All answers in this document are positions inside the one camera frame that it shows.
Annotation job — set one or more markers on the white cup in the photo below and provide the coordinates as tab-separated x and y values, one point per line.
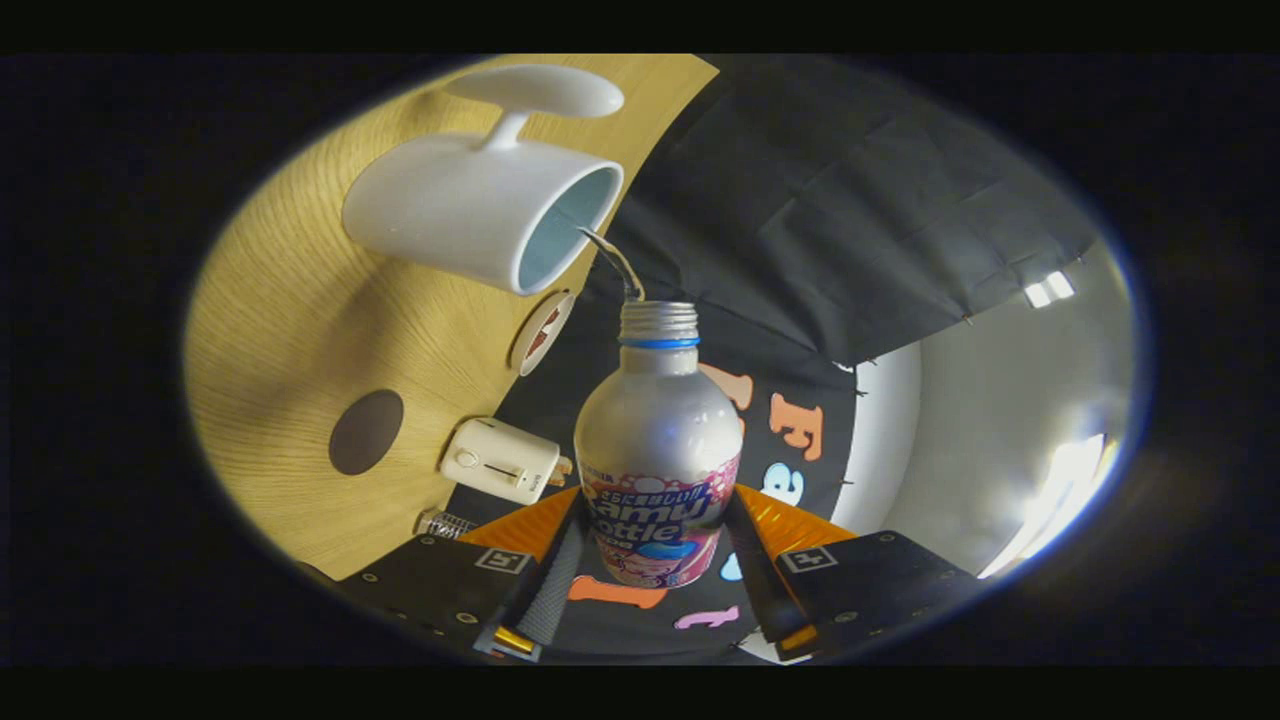
450	210

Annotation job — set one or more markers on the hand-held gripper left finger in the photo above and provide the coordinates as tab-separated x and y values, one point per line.
440	585

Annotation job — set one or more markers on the brown round coaster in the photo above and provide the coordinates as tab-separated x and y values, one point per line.
366	432

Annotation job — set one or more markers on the silver juice bottle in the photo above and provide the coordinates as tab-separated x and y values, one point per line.
655	430

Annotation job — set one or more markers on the ceiling strip light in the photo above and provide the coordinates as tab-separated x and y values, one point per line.
1048	290

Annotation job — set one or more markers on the brown toast slice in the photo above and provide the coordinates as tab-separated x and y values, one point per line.
563	466

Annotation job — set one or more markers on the black backdrop cloth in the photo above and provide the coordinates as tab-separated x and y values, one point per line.
800	200

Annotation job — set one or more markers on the juice stream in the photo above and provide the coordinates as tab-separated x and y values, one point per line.
618	262

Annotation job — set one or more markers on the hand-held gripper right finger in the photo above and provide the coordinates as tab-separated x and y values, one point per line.
760	590

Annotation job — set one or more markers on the small white plate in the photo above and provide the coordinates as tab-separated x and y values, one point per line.
525	350

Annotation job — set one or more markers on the white toaster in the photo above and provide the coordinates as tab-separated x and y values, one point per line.
500	460

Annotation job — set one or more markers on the wooden table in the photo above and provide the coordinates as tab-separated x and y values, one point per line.
280	320

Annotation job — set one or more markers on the ceiling light panel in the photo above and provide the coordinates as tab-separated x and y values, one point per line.
1060	490

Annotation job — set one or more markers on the red food pieces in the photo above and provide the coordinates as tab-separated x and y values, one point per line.
543	335

